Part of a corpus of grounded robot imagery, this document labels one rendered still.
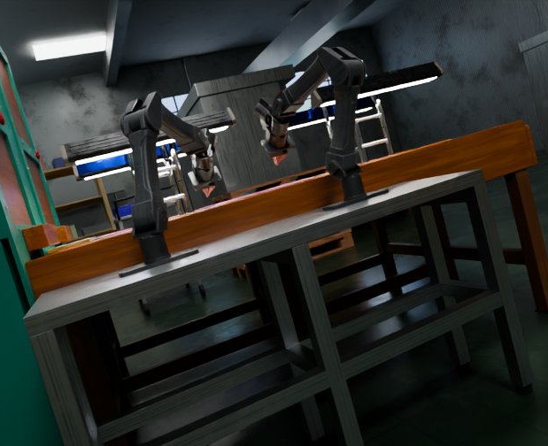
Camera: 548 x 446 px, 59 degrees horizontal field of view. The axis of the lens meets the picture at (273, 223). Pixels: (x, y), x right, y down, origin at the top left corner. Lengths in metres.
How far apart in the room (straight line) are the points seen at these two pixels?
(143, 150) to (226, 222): 0.37
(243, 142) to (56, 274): 5.26
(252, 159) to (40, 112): 5.96
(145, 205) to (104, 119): 10.13
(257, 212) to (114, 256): 0.45
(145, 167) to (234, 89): 5.42
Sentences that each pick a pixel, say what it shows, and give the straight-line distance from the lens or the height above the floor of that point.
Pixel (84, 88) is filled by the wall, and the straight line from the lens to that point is 11.50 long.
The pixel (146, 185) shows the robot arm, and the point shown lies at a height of 0.87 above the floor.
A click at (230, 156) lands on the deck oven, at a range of 6.49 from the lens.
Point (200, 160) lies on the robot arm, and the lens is 1.58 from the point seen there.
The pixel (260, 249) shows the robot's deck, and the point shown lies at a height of 0.65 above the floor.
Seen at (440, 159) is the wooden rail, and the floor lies 0.71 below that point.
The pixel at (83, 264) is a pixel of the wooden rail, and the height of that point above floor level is 0.71.
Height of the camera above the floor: 0.79
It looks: 4 degrees down
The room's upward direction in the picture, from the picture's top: 16 degrees counter-clockwise
